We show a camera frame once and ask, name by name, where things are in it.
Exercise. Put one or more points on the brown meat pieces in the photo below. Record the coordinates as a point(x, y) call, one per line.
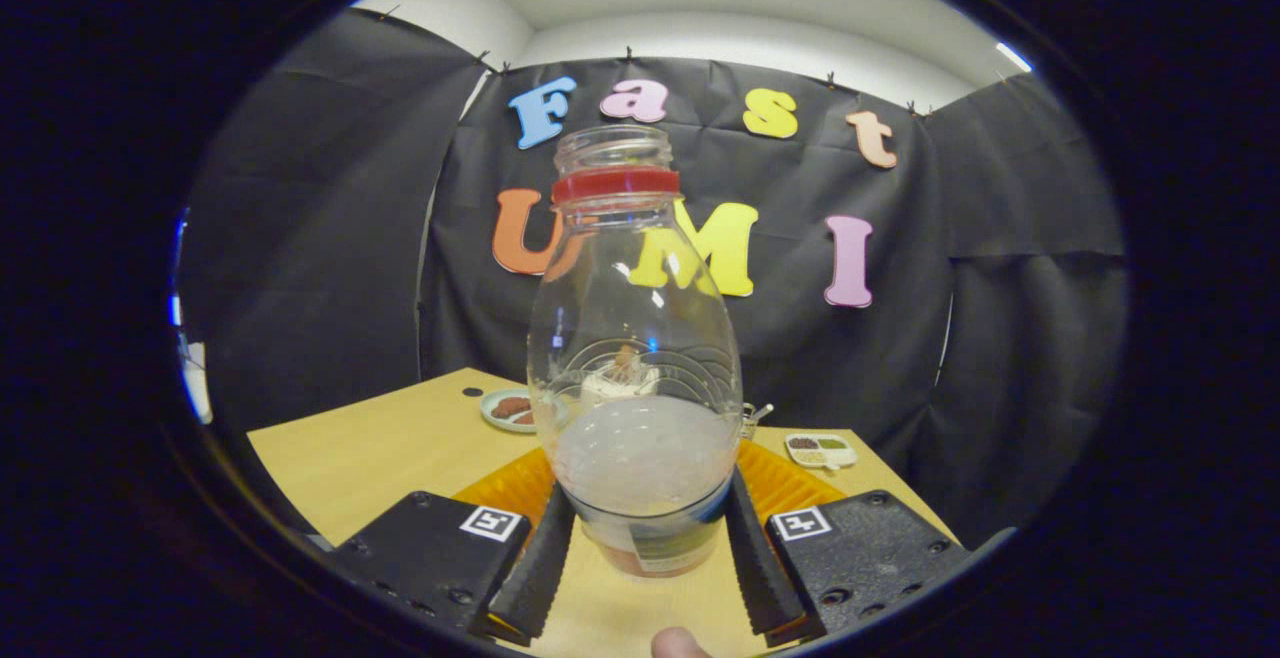
point(510, 406)

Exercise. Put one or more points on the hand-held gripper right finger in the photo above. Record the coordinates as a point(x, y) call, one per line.
point(760, 568)

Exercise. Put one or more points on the small metal container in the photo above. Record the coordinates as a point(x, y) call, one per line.
point(750, 423)

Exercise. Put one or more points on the black backdrop cloth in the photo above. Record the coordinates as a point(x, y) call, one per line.
point(330, 238)

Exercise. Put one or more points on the small ceiling light panel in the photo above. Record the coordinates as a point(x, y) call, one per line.
point(1013, 56)

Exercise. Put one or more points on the pale green plate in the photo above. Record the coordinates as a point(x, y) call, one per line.
point(500, 426)

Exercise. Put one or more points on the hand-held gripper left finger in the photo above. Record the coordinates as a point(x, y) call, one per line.
point(540, 568)

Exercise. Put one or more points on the clear plastic juice bottle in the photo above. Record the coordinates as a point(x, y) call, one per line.
point(640, 338)

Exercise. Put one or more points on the white toaster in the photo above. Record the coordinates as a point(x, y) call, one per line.
point(605, 386)

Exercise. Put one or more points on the wooden table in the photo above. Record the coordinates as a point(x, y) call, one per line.
point(380, 458)

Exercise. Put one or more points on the white divided dish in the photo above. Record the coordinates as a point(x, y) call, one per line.
point(820, 451)

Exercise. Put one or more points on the brown bread slice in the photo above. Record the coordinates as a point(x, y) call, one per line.
point(627, 363)

